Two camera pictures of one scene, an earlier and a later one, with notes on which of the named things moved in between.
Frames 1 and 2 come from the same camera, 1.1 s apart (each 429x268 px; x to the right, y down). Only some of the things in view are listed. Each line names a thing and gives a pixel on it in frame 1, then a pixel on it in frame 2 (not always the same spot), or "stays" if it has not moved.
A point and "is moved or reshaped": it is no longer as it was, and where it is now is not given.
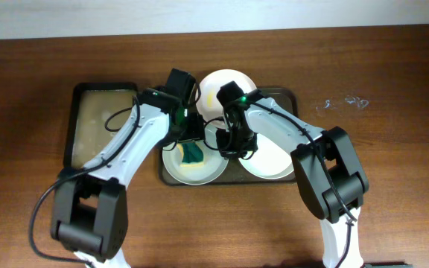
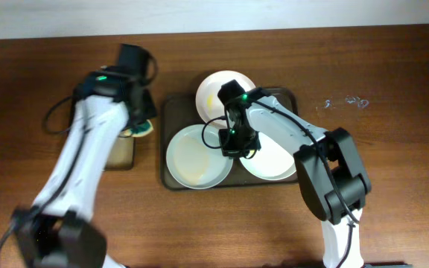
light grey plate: x=192 y=163 stays
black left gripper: x=197 y=131 → x=151 y=109
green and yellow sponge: x=190 y=155 is moved or reshaped
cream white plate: x=270 y=161 stays
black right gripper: x=229 y=151 stays
